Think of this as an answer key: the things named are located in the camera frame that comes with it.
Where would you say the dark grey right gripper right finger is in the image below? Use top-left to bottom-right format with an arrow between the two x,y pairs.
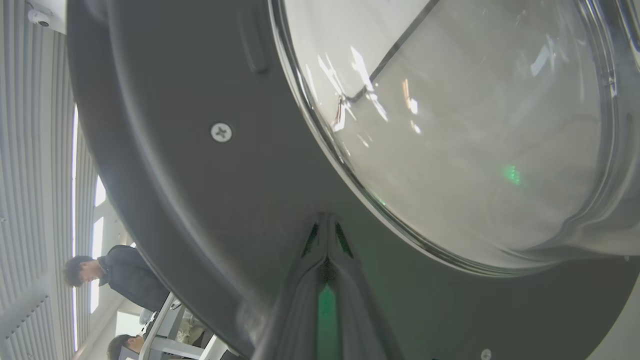
327,213 -> 402,360

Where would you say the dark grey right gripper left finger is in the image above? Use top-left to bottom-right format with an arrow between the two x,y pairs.
251,212 -> 329,360

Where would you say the dark grey glass washer door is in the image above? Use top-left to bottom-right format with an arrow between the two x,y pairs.
66,0 -> 640,360

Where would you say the person in dark jacket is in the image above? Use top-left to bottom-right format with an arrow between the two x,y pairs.
62,244 -> 171,313

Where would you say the white frame desk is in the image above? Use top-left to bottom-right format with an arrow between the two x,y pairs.
138,292 -> 236,360

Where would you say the white dome security camera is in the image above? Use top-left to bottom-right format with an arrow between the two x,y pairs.
27,7 -> 54,29

